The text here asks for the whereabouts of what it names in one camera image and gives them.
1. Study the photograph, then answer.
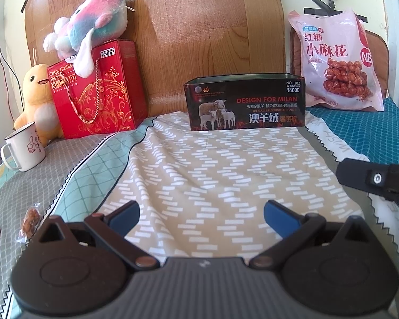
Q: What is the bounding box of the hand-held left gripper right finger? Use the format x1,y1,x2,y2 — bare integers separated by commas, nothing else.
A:
249,200,377,271

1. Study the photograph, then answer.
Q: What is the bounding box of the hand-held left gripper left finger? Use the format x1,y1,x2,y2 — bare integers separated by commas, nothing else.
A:
31,200,161,271

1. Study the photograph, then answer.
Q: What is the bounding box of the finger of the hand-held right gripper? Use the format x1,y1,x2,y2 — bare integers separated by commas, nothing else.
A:
336,159,392,195

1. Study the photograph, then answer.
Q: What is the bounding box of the black tin box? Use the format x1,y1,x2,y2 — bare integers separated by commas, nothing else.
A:
183,72,306,131

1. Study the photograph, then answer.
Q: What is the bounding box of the teal checked cloth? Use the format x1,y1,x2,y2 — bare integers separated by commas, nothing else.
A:
307,98,399,163

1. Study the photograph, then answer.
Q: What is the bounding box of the small brown candy packet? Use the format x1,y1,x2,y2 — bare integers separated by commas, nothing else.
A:
16,203,42,243

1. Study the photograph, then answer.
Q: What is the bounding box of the red gift box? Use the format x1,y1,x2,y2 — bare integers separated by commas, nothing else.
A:
47,39,148,139

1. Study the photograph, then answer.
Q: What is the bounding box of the large pink snack bag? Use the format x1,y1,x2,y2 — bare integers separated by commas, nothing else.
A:
288,7,385,112

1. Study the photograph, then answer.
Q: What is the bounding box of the white enamel mug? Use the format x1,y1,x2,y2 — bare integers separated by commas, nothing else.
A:
1,121,46,172

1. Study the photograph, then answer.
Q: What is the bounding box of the yellow duck plush toy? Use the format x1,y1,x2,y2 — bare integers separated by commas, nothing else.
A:
13,48,65,147

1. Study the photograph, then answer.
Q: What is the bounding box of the pastel rainbow plush toy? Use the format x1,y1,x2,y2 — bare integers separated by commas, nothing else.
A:
43,0,135,78

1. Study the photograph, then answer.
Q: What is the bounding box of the dark wall cable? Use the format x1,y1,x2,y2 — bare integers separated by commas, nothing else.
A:
0,0,24,107

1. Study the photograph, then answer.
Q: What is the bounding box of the wood grain wall panel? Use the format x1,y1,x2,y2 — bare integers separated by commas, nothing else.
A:
24,0,291,123

